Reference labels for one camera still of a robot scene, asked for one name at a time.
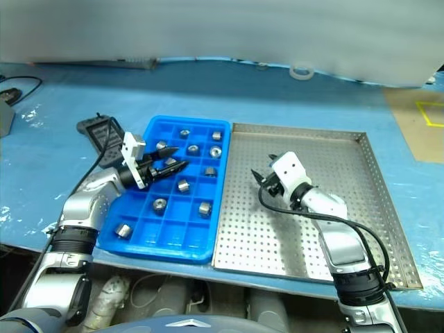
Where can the white tape roll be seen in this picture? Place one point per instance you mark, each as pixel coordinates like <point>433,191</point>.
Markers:
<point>293,73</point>

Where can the grey power strip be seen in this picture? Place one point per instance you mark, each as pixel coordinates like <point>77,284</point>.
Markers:
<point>104,64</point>

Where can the small black device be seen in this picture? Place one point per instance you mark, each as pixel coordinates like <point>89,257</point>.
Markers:
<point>8,94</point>

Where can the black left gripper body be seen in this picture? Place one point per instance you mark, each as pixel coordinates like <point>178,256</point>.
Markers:
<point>147,171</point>

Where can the perforated steel tray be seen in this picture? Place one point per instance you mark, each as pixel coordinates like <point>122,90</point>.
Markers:
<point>249,222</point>

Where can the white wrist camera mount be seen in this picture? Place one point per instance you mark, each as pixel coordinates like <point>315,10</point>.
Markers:
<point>132,149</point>
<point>289,171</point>

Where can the grey rounded cylinder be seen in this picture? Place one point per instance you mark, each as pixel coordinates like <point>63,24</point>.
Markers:
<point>268,308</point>
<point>175,295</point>

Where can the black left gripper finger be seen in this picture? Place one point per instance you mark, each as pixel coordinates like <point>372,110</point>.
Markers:
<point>164,153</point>
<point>173,167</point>

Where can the blue-grey rounded robot housing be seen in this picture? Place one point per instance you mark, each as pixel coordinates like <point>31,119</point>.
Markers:
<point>194,324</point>

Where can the white wrapped tube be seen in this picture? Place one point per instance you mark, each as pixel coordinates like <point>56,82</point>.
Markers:
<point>107,301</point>

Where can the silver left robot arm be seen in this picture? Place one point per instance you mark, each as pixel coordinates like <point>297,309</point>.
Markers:
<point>83,204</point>

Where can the dark grey handheld controller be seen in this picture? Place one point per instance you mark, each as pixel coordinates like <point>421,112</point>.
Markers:
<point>95,133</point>

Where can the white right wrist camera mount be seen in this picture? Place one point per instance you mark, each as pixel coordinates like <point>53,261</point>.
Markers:
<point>289,171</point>

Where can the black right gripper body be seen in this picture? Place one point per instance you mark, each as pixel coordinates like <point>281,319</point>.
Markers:
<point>274,185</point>

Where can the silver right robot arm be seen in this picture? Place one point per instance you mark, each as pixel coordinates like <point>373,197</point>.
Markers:
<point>341,249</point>

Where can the blue compartment tray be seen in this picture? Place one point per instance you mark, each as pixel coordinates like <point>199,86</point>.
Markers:
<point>173,239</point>

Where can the brown cardboard sheet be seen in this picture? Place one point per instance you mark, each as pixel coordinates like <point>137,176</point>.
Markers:
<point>409,138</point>

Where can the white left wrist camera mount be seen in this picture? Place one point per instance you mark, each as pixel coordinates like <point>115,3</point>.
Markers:
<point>132,149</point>

